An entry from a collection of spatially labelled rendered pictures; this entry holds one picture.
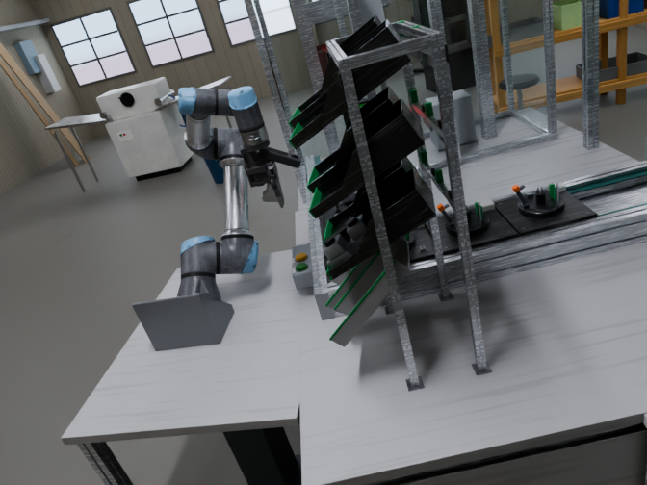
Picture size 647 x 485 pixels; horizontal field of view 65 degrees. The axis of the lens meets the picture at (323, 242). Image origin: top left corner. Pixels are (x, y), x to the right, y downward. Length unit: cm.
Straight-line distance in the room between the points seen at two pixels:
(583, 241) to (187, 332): 126
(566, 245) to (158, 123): 587
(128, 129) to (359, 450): 627
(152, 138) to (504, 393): 621
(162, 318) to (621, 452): 128
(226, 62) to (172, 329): 905
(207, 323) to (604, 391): 110
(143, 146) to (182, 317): 557
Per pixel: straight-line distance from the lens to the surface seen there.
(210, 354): 167
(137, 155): 721
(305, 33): 254
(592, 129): 250
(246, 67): 1042
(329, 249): 116
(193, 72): 1077
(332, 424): 130
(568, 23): 557
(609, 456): 135
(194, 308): 163
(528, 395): 129
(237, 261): 176
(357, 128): 99
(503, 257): 163
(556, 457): 129
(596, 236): 173
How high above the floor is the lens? 180
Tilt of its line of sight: 27 degrees down
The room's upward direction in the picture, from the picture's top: 16 degrees counter-clockwise
